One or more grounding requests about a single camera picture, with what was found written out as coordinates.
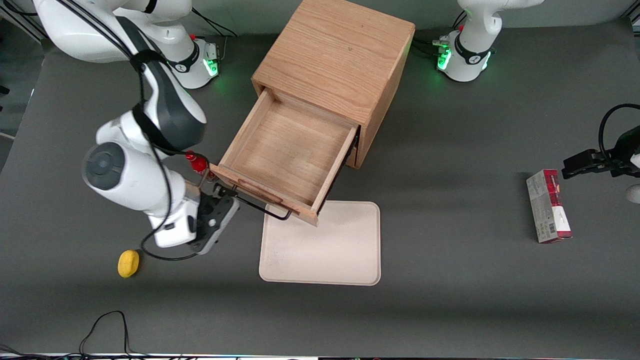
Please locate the red soda bottle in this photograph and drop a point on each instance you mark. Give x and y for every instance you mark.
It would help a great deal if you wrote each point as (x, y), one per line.
(199, 163)

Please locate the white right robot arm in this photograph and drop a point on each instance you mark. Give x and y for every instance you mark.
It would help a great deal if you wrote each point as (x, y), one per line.
(130, 175)

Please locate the beige plastic tray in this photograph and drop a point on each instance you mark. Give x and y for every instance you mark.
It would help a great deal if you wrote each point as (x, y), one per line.
(325, 250)

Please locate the grey and red carton box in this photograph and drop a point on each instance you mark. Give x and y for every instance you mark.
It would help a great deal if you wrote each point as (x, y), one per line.
(547, 207)

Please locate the wooden drawer cabinet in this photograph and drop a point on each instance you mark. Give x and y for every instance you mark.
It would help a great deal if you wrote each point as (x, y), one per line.
(335, 55)

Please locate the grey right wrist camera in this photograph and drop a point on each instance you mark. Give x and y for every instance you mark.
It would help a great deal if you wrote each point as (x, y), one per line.
(217, 230)

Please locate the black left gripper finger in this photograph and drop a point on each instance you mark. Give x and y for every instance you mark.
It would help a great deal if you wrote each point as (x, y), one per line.
(580, 169)
(592, 156)

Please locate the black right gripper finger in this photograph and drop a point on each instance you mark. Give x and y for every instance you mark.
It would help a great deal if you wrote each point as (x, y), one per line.
(212, 207)
(225, 188)

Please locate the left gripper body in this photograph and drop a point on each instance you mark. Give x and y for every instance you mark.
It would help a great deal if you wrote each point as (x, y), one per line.
(623, 152)

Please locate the yellow lemon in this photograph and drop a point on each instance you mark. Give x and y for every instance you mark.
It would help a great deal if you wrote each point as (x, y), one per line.
(128, 263)

